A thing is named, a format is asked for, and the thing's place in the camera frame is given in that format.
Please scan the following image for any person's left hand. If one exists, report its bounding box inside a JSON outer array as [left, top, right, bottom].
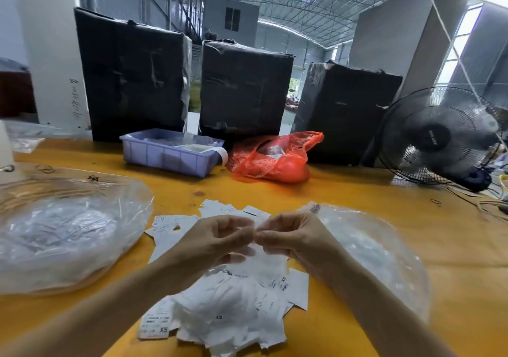
[[168, 214, 258, 278]]

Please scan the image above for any person's right hand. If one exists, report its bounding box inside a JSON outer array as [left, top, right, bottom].
[[253, 210, 347, 278]]

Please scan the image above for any pile of white labels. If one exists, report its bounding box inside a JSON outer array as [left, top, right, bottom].
[[138, 199, 311, 357]]

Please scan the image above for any clear plastic bag black print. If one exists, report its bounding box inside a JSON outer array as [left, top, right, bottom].
[[297, 202, 432, 322]]

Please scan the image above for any large clear bag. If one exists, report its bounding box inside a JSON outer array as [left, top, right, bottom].
[[0, 162, 155, 296]]

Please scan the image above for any person's right forearm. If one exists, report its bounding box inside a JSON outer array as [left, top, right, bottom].
[[317, 251, 457, 357]]

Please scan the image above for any person's left forearm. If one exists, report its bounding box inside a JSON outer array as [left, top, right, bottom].
[[0, 253, 195, 357]]

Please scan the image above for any red plastic bag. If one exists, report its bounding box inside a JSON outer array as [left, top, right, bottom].
[[226, 130, 325, 184]]

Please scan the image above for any blue plastic bin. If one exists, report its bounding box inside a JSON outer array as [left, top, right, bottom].
[[119, 128, 230, 179]]

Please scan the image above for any large black wrapped bale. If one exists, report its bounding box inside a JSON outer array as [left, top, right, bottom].
[[74, 7, 193, 143], [198, 38, 295, 143], [291, 60, 404, 167]]

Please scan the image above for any black table fan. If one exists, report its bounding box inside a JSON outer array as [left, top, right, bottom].
[[376, 85, 503, 193]]

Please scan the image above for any white foam box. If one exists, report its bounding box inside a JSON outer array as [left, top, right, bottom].
[[0, 123, 17, 183]]

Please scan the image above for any grey cabin with window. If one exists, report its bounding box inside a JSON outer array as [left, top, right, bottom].
[[202, 0, 260, 46]]

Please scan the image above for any brown wooden cabinet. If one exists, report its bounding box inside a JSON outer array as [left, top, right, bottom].
[[0, 70, 37, 117]]

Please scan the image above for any white pillar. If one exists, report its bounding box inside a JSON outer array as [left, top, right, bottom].
[[12, 0, 92, 132]]

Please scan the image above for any bundle of cables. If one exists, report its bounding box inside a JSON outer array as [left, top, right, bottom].
[[444, 174, 508, 219]]

